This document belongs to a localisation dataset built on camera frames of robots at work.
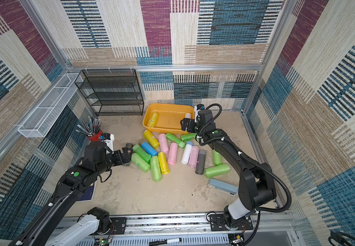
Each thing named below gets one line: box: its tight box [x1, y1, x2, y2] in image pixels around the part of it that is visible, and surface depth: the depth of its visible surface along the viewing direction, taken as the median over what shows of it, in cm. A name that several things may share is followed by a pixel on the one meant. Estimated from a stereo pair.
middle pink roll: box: [167, 141, 179, 165], surface depth 97 cm
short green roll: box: [165, 132, 187, 149], surface depth 104 cm
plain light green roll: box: [212, 149, 223, 166], surface depth 93 cm
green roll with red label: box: [180, 133, 198, 142], surface depth 104 cm
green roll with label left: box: [132, 144, 152, 166], surface depth 96 cm
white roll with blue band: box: [181, 140, 193, 164], surface depth 98 cm
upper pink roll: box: [158, 132, 170, 154], surface depth 101 cm
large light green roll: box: [130, 152, 151, 173], surface depth 91 cm
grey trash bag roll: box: [195, 149, 207, 175], surface depth 94 cm
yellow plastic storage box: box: [142, 103, 195, 135], surface depth 118 cm
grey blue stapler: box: [207, 178, 239, 197], surface depth 83 cm
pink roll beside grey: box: [187, 145, 200, 169], surface depth 96 cm
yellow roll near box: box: [143, 129, 161, 150], surface depth 103 cm
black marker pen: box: [148, 237, 183, 246], surface depth 71 cm
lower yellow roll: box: [158, 151, 170, 175], surface depth 93 cm
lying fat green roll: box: [204, 164, 231, 179], surface depth 89 cm
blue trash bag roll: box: [141, 141, 159, 157], surface depth 101 cm
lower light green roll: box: [150, 155, 163, 182], surface depth 91 cm
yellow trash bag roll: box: [146, 112, 159, 128], surface depth 114 cm
